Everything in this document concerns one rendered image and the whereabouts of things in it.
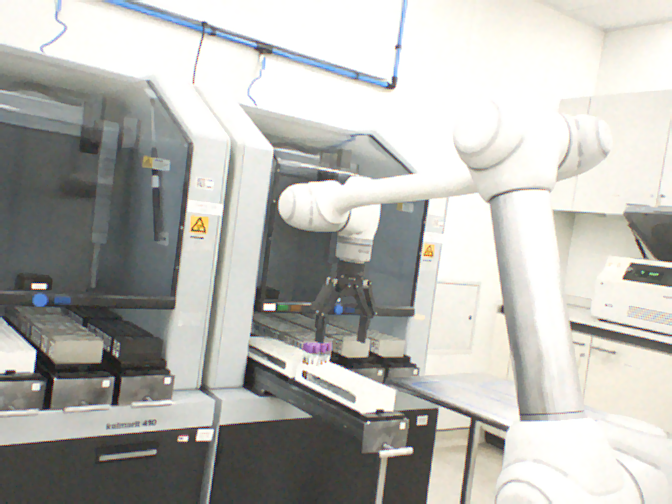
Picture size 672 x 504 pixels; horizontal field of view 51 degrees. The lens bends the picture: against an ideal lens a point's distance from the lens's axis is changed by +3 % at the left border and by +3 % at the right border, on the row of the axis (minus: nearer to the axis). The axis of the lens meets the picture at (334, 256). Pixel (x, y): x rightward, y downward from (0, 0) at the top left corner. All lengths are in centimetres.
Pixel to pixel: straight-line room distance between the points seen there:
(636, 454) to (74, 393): 119
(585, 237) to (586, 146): 351
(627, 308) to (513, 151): 279
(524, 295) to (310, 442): 111
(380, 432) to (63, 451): 74
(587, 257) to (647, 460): 356
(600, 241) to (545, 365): 363
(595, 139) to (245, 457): 124
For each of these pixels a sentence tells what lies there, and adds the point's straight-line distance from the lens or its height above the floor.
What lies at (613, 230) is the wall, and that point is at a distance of 472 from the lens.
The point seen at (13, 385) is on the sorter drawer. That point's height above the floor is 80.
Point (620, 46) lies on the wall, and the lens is 499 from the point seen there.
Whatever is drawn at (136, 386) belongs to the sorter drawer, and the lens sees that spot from 179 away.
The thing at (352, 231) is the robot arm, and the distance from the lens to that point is 168.
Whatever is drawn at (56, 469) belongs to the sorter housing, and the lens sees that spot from 180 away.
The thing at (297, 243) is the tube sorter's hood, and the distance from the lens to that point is 201.
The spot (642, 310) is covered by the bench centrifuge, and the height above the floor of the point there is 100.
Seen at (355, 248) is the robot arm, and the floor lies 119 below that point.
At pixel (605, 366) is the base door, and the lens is 397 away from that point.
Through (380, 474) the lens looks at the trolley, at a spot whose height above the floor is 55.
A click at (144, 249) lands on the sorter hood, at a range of 181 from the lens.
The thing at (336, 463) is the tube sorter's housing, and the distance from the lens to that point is 219.
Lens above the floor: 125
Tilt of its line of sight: 3 degrees down
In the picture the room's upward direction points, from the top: 8 degrees clockwise
